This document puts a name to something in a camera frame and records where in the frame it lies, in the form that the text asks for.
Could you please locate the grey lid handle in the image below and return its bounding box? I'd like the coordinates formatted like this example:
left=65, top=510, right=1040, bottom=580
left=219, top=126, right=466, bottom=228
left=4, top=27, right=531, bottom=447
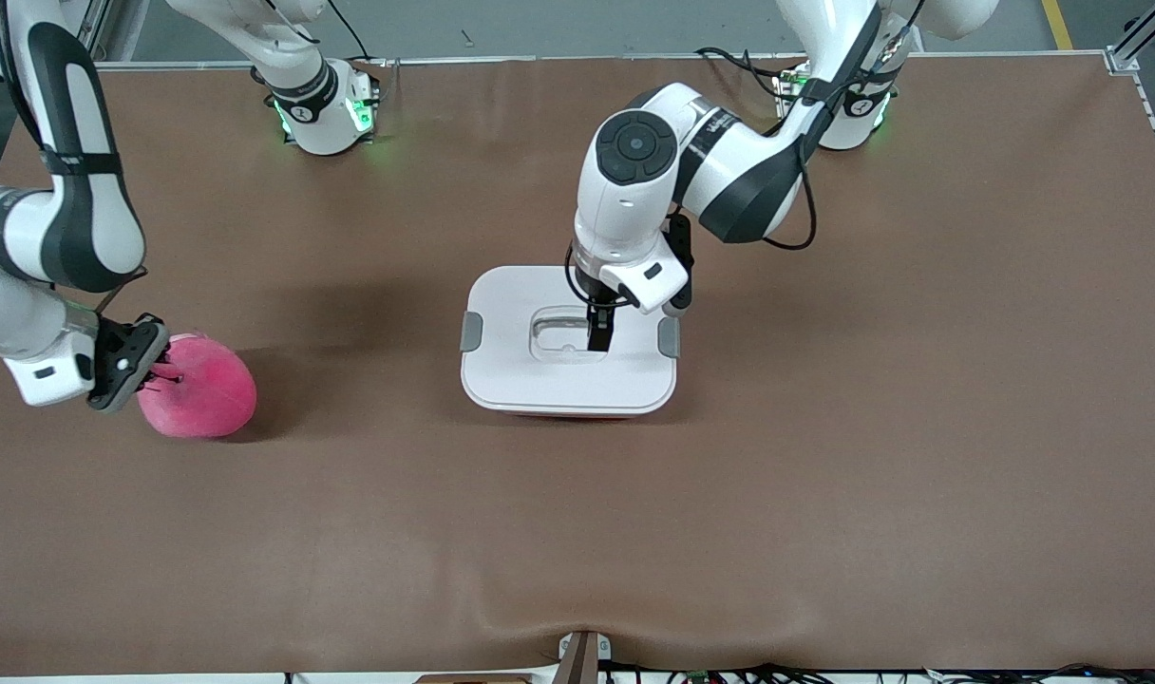
left=533, top=313, right=605, bottom=357

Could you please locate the pink plush toy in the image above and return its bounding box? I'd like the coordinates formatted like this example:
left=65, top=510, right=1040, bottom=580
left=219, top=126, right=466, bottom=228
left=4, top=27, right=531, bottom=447
left=138, top=332, right=257, bottom=440

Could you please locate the white plastic box lid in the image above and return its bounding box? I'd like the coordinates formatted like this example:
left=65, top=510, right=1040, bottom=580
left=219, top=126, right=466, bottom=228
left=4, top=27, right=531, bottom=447
left=460, top=265, right=681, bottom=419

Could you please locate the pink plastic storage box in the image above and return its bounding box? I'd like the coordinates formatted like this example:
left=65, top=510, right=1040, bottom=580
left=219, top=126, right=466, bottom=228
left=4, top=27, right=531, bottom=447
left=487, top=407, right=669, bottom=421

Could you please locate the brown table mat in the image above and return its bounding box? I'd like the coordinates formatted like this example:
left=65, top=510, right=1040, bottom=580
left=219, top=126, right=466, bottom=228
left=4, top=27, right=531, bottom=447
left=0, top=52, right=1155, bottom=677

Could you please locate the black right camera bracket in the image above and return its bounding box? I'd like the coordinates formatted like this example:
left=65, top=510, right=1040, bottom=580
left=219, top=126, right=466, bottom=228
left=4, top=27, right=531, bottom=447
left=88, top=340, right=151, bottom=409

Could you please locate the black camera bracket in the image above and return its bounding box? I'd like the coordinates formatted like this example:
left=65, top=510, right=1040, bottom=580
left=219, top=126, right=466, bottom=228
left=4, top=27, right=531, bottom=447
left=88, top=340, right=151, bottom=409
left=666, top=214, right=695, bottom=303

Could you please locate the black left camera bracket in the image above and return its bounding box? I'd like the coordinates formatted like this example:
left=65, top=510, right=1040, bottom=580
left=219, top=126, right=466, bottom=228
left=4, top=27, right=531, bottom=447
left=666, top=214, right=695, bottom=303

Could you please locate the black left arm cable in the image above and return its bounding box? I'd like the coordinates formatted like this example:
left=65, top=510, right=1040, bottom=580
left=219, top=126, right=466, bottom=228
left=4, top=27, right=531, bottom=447
left=756, top=0, right=925, bottom=253

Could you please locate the aluminium table frame rail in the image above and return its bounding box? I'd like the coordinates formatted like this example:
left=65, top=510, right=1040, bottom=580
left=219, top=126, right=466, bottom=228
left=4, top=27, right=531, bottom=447
left=93, top=53, right=1110, bottom=70

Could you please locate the black left base cable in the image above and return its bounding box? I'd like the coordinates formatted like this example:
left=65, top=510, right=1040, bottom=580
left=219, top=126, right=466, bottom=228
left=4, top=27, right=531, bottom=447
left=694, top=46, right=789, bottom=104

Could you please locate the black base cable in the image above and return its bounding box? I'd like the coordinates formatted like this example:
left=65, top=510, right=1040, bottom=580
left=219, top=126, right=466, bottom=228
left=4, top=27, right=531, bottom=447
left=694, top=46, right=789, bottom=104
left=323, top=0, right=377, bottom=66

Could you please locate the black right base cable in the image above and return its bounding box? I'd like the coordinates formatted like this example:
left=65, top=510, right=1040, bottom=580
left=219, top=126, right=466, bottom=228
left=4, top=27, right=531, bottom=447
left=323, top=0, right=377, bottom=66

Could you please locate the black cable bundle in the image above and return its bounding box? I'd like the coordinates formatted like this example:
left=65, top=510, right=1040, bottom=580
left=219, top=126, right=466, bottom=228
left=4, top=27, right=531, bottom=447
left=601, top=661, right=1155, bottom=684

